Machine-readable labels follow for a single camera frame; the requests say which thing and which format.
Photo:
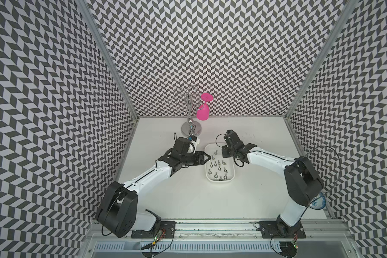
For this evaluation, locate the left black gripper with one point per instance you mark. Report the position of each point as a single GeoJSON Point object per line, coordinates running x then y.
{"type": "Point", "coordinates": [200, 158]}

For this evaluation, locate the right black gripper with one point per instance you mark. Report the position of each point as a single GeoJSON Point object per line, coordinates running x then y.
{"type": "Point", "coordinates": [225, 153]}

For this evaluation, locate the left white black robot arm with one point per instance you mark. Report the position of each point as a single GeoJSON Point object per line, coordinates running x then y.
{"type": "Point", "coordinates": [118, 211]}

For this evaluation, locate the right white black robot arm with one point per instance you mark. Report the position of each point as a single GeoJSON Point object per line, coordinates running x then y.
{"type": "Point", "coordinates": [303, 182]}

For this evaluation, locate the white rectangular storage tray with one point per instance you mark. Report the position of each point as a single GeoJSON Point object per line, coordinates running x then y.
{"type": "Point", "coordinates": [217, 164]}

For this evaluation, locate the pink plastic wine glass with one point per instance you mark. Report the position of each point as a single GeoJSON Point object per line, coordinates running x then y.
{"type": "Point", "coordinates": [203, 111]}

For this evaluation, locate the chrome glass holder stand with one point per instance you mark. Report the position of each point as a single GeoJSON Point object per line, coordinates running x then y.
{"type": "Point", "coordinates": [190, 128]}

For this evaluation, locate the blue patterned bowl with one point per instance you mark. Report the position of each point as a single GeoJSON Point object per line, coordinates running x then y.
{"type": "Point", "coordinates": [319, 202]}

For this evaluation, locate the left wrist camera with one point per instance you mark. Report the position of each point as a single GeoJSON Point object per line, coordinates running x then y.
{"type": "Point", "coordinates": [194, 140]}

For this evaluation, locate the aluminium front rail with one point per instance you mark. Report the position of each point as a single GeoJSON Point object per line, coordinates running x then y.
{"type": "Point", "coordinates": [250, 229]}

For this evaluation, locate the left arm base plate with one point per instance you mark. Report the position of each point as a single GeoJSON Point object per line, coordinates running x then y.
{"type": "Point", "coordinates": [167, 227]}

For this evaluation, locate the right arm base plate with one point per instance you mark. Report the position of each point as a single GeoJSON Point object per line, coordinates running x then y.
{"type": "Point", "coordinates": [272, 228]}

